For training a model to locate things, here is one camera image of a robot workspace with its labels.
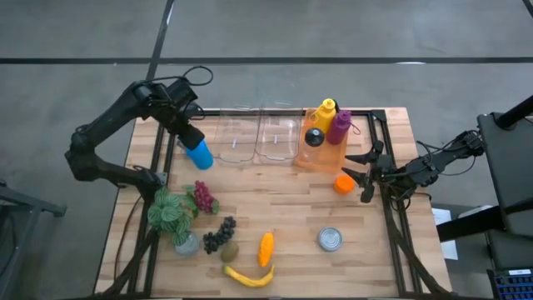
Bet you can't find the grey metal table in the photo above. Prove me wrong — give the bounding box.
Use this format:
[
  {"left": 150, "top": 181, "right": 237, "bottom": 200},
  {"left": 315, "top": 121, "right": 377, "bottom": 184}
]
[{"left": 0, "top": 181, "right": 68, "bottom": 293}]

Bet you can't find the clear plastic bin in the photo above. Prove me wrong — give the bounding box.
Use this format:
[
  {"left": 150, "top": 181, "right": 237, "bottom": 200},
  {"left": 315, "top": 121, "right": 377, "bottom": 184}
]
[
  {"left": 256, "top": 107, "right": 304, "bottom": 163},
  {"left": 213, "top": 108, "right": 262, "bottom": 167}
]

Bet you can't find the dark purple grape bunch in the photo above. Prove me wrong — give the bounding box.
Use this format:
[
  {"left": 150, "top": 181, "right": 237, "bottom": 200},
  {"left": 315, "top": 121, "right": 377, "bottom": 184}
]
[{"left": 202, "top": 215, "right": 237, "bottom": 255}]

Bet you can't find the magenta plastic bottle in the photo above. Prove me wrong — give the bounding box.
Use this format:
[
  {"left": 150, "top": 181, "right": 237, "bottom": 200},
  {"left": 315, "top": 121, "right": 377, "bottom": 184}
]
[{"left": 325, "top": 108, "right": 361, "bottom": 147}]

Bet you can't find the red grape bunch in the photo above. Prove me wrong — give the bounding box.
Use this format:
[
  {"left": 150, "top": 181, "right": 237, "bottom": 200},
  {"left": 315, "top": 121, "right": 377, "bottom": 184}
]
[{"left": 192, "top": 179, "right": 221, "bottom": 215}]

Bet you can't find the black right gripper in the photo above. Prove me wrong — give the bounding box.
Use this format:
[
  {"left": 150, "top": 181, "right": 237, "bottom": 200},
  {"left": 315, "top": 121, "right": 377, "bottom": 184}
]
[{"left": 341, "top": 140, "right": 397, "bottom": 204}]

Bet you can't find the cable bundle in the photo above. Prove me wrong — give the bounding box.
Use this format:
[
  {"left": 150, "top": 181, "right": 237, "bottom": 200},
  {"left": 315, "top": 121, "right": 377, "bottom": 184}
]
[{"left": 416, "top": 139, "right": 476, "bottom": 178}]

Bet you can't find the yellow banana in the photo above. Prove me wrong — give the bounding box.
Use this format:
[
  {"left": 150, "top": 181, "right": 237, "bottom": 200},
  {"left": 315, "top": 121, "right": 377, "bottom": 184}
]
[{"left": 223, "top": 264, "right": 276, "bottom": 289}]

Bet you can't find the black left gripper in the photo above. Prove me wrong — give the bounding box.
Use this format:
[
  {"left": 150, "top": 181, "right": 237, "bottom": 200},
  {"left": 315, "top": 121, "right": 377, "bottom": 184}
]
[{"left": 159, "top": 92, "right": 207, "bottom": 152}]

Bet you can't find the blue plastic bottle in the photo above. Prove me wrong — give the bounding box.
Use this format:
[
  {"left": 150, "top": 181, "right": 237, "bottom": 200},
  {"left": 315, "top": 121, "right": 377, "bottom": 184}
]
[{"left": 185, "top": 139, "right": 215, "bottom": 172}]

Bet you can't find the white paper sheet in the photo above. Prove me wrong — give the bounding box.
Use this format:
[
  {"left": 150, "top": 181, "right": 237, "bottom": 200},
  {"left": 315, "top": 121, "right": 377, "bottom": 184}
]
[{"left": 431, "top": 207, "right": 460, "bottom": 262}]

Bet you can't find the wide flat tin can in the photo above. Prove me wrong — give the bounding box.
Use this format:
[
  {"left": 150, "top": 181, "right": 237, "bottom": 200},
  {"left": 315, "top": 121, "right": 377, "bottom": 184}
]
[{"left": 317, "top": 227, "right": 343, "bottom": 253}]

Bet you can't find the orange fruit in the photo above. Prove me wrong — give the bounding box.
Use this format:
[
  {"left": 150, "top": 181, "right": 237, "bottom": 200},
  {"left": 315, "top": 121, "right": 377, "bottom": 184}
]
[{"left": 332, "top": 173, "right": 356, "bottom": 196}]

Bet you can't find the green potted plant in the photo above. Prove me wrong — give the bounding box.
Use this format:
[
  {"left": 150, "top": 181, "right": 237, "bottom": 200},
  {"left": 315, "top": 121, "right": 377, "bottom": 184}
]
[{"left": 147, "top": 186, "right": 202, "bottom": 258}]

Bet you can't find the black aluminium table frame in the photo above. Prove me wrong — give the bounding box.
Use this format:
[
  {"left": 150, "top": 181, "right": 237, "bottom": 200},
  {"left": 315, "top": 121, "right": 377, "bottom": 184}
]
[{"left": 99, "top": 106, "right": 457, "bottom": 300}]

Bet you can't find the brown kiwi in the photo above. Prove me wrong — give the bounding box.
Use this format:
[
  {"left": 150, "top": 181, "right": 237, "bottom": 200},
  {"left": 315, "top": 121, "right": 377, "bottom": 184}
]
[{"left": 220, "top": 240, "right": 241, "bottom": 264}]

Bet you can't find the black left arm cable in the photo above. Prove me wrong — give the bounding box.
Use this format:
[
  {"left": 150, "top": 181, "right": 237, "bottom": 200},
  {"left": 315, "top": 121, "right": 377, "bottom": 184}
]
[{"left": 152, "top": 65, "right": 215, "bottom": 88}]

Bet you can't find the black side table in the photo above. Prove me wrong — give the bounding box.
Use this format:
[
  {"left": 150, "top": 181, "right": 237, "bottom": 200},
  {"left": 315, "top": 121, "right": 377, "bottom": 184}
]
[{"left": 476, "top": 95, "right": 533, "bottom": 239}]

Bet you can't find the orange translucent bin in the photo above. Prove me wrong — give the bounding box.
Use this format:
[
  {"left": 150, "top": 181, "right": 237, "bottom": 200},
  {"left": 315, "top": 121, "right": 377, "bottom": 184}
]
[{"left": 294, "top": 108, "right": 353, "bottom": 174}]

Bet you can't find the clear bottle with black cap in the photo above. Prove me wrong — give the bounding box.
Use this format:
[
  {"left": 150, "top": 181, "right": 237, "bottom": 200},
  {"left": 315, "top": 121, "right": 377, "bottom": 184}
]
[{"left": 296, "top": 127, "right": 327, "bottom": 166}]

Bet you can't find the yellow plastic bottle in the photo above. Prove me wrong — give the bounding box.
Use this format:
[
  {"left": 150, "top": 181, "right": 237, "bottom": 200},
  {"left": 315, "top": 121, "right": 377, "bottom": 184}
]
[{"left": 309, "top": 97, "right": 338, "bottom": 135}]

